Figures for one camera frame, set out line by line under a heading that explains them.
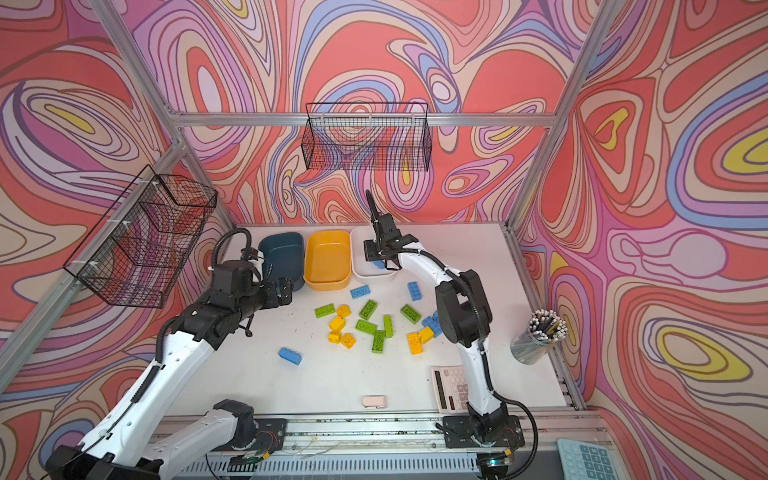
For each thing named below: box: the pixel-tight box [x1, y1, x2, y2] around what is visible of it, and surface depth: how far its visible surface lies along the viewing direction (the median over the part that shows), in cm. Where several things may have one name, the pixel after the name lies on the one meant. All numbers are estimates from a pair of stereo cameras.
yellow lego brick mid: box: [328, 316, 346, 333], surface depth 92 cm
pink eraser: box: [362, 395, 386, 409], surface depth 78 cm
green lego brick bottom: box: [372, 330, 386, 354], surface depth 90 cm
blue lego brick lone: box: [278, 347, 302, 365], surface depth 86 cm
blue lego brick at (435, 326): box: [422, 316, 443, 338], surface depth 93 cm
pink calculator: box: [431, 365, 469, 414], surface depth 80 cm
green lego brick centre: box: [359, 299, 378, 321], surface depth 96 cm
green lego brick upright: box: [383, 315, 394, 339], surface depth 93 cm
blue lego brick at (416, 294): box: [408, 281, 423, 301], surface depth 101 cm
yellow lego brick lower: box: [341, 333, 357, 350], surface depth 90 cm
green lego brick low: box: [355, 320, 378, 335], surface depth 93 cm
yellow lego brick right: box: [419, 326, 435, 344], surface depth 90 cm
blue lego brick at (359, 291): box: [350, 285, 371, 299], surface depth 103 cm
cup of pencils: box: [510, 309, 568, 365], surface depth 76 cm
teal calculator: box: [557, 438, 618, 480], surface depth 70 cm
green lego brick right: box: [400, 304, 422, 325], surface depth 95 cm
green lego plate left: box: [314, 303, 336, 319], surface depth 98 cm
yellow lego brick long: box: [407, 333, 423, 355], surface depth 90 cm
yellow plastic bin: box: [304, 230, 352, 291], surface depth 111 cm
